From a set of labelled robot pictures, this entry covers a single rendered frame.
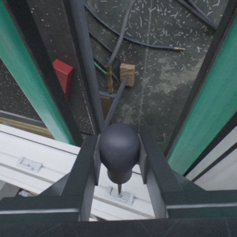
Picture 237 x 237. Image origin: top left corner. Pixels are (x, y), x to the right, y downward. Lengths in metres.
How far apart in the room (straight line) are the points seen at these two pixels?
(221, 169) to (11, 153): 0.38
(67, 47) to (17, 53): 0.35
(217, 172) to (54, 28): 0.50
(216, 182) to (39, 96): 0.26
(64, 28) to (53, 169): 0.36
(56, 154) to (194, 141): 0.26
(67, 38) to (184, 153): 0.43
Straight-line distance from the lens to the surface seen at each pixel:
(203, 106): 0.17
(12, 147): 0.42
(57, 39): 0.56
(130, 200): 0.32
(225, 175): 0.24
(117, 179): 0.18
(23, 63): 0.22
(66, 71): 0.57
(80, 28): 0.54
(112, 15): 1.12
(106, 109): 1.17
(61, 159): 0.36
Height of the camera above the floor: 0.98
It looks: 34 degrees down
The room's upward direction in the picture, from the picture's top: 159 degrees counter-clockwise
